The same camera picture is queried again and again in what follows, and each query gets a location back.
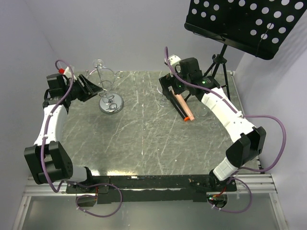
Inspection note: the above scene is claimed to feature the black perforated music stand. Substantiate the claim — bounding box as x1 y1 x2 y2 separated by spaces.
184 0 305 101

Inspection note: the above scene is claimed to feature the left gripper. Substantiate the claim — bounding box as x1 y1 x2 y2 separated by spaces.
63 74 102 102

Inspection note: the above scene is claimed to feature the chrome wine glass rack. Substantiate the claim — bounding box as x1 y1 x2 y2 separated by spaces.
87 63 124 115

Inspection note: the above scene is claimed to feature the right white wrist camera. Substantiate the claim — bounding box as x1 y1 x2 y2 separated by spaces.
168 55 181 71

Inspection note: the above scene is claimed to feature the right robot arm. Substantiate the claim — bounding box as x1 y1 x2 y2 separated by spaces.
159 55 266 191

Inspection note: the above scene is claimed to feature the aluminium frame rail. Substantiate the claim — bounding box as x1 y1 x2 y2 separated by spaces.
23 174 277 196

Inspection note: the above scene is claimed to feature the pink microphone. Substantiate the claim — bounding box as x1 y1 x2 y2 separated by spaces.
173 94 195 121

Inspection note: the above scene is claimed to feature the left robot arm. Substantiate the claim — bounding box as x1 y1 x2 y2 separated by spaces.
24 71 102 193

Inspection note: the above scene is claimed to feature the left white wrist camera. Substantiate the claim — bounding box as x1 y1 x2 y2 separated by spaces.
58 67 76 81

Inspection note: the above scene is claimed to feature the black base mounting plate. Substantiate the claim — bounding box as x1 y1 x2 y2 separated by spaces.
66 174 237 204

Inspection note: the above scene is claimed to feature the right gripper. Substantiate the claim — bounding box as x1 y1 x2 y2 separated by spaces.
159 69 190 100

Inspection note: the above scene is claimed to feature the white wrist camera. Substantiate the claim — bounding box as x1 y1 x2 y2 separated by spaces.
58 67 76 81
168 55 181 71

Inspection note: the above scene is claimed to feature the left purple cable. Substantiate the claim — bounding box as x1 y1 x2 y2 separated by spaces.
40 59 123 218

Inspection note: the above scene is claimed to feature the black microphone orange end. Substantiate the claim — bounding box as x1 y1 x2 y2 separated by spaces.
169 93 189 121

